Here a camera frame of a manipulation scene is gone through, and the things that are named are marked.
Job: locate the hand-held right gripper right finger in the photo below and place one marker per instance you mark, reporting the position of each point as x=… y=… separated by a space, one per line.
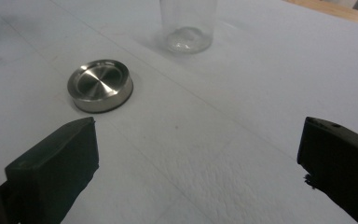
x=341 y=161

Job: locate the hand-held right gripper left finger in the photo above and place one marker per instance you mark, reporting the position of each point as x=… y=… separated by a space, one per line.
x=56 y=168

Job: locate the round steel jar lid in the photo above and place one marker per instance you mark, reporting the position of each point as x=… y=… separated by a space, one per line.
x=100 y=85

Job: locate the clear glass jar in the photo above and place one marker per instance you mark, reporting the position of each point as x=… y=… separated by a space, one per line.
x=188 y=28

